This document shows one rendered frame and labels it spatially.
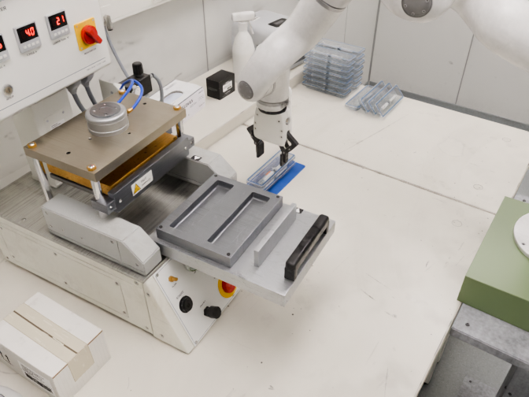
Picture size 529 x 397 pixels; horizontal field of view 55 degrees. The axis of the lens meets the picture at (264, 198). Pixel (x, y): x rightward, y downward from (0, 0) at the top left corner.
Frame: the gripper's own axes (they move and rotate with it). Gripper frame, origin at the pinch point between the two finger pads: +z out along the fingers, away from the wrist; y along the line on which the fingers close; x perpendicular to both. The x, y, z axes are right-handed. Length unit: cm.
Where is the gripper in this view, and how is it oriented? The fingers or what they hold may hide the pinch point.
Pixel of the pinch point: (271, 155)
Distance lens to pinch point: 143.0
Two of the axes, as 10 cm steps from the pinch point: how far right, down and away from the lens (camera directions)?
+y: -8.4, -3.4, 4.2
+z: 0.0, 7.8, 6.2
